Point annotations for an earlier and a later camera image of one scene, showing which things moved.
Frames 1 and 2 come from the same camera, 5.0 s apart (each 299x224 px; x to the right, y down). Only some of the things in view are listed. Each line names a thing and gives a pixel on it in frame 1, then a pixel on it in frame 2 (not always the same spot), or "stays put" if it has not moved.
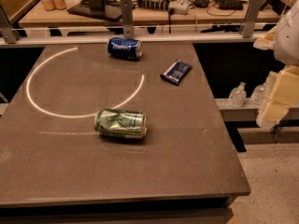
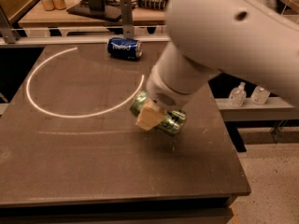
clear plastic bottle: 258,95 stays put
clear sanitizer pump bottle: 237,96 stays put
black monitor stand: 95,7 stays put
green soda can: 121,123 -> 173,121
